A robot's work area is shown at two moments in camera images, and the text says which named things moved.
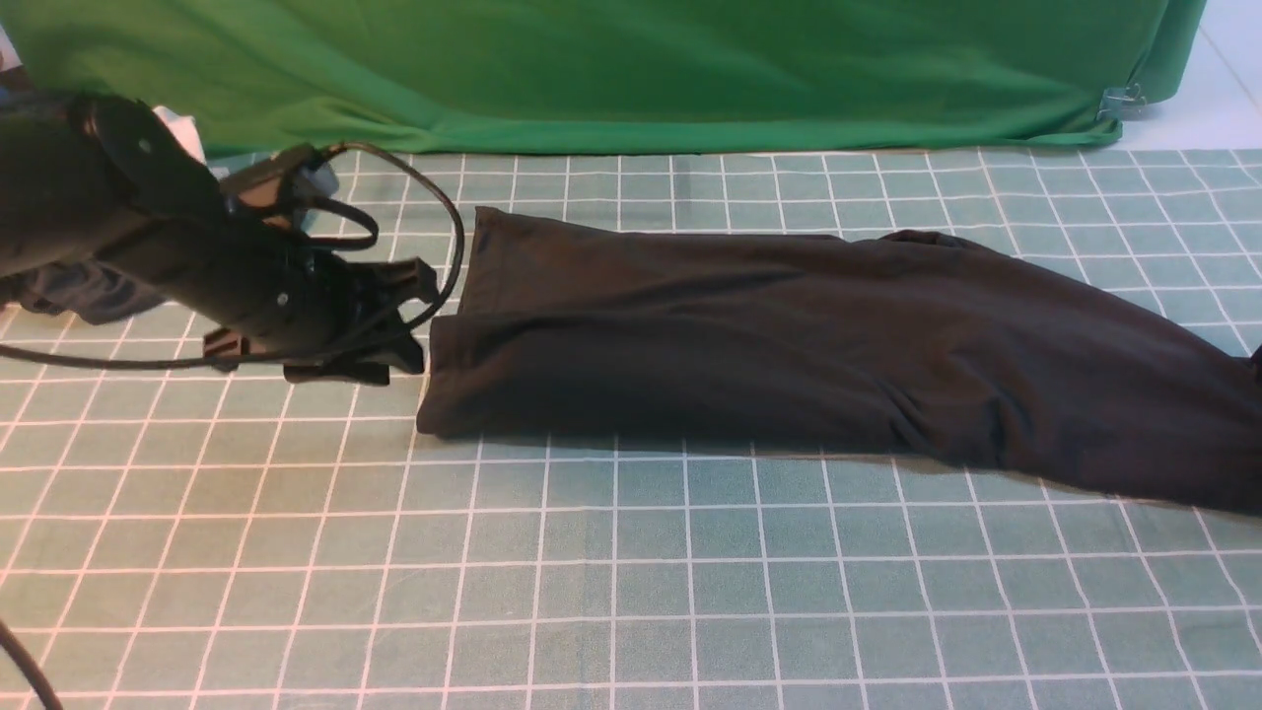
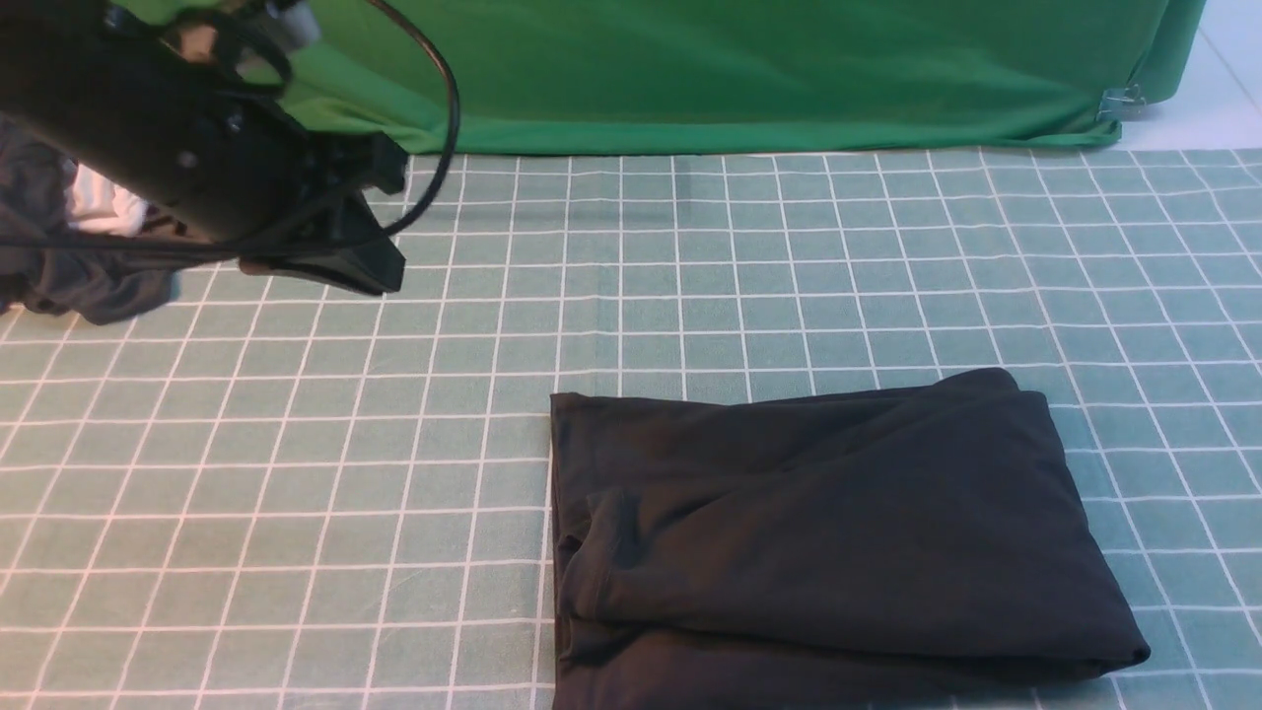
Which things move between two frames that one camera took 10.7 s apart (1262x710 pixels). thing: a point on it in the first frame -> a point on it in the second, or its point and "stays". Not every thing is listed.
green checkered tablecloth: [179, 538] stays
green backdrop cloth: [260, 78] stays
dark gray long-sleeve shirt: [917, 338] -> [916, 544]
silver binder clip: [1121, 104] stays
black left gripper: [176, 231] -> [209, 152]
